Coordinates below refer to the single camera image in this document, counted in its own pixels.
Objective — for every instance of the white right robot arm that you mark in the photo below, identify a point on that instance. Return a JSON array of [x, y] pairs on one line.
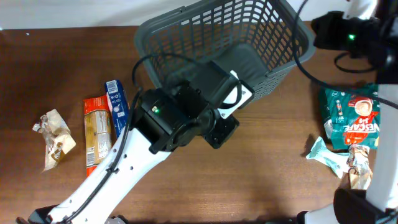
[[367, 29]]

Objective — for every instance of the mint green snack wrapper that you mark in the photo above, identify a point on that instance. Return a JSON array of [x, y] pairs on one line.
[[337, 162]]

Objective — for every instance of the grey plastic mesh basket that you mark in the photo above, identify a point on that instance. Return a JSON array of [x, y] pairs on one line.
[[261, 40]]

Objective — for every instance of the blue rectangular carton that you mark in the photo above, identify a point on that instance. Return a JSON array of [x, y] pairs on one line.
[[117, 104]]

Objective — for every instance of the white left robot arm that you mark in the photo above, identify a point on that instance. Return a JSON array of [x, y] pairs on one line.
[[159, 122]]

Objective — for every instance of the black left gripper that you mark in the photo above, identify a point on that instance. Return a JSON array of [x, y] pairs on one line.
[[222, 134]]

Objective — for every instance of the green Nescafe coffee bag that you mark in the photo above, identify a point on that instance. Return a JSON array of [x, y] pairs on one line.
[[351, 119]]

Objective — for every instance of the beige Pantree snack bag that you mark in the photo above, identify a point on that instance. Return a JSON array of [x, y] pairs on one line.
[[360, 173]]

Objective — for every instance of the beige crumpled snack bag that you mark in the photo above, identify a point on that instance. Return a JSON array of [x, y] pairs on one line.
[[57, 137]]

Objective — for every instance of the orange biscuit packet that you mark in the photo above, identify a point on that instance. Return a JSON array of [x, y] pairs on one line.
[[97, 123]]

